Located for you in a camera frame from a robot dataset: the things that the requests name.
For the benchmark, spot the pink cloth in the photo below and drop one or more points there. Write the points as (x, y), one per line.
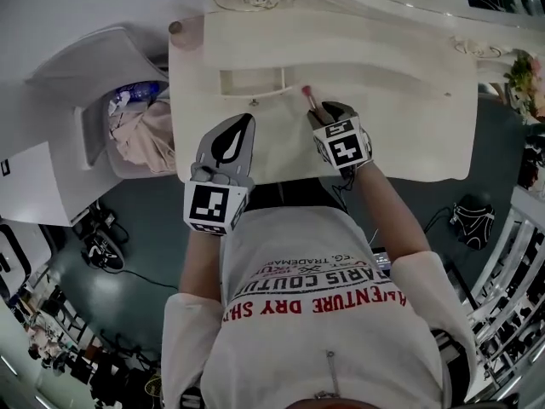
(145, 139)

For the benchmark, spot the white black robot unit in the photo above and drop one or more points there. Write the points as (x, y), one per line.
(38, 249)

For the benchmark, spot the white grey office chair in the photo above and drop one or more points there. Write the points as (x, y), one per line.
(85, 58)

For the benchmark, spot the small black frame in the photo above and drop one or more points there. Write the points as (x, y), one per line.
(4, 166)

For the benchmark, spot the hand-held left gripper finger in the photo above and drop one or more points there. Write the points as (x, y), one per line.
(242, 141)
(225, 143)

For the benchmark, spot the black trousers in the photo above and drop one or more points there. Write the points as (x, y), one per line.
(298, 194)

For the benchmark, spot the person's left forearm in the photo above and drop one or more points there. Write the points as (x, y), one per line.
(200, 266)

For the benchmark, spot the white printed t-shirt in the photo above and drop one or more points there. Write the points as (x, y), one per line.
(319, 347)

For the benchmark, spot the blue plastic bottle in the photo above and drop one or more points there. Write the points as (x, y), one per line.
(140, 90)

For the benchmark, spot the person's right forearm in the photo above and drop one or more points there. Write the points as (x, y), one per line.
(391, 215)

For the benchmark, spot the black bag white lines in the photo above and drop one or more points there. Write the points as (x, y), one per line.
(472, 224)

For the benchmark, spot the red-brown handled tool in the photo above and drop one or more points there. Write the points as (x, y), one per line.
(311, 100)

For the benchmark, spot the white metal shelf rack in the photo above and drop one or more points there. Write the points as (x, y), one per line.
(511, 245)

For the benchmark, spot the brown round knob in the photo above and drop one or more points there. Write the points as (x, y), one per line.
(175, 27)

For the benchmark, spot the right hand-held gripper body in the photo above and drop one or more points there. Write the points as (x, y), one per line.
(347, 149)

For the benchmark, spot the cream small drawer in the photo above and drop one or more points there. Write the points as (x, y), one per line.
(251, 79)

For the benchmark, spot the black white sneaker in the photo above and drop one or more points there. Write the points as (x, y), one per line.
(104, 256)

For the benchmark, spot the pink flower bouquet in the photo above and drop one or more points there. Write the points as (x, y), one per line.
(526, 75)

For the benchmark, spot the white side cabinet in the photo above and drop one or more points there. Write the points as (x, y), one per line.
(51, 186)

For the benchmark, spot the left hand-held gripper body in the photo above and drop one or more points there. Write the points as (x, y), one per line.
(208, 205)

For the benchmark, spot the yellow badminton racket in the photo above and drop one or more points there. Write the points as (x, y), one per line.
(153, 385)

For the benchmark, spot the cream ornate dressing table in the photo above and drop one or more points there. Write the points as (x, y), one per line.
(383, 143)

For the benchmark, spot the black device lit screen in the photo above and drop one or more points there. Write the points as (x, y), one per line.
(381, 258)

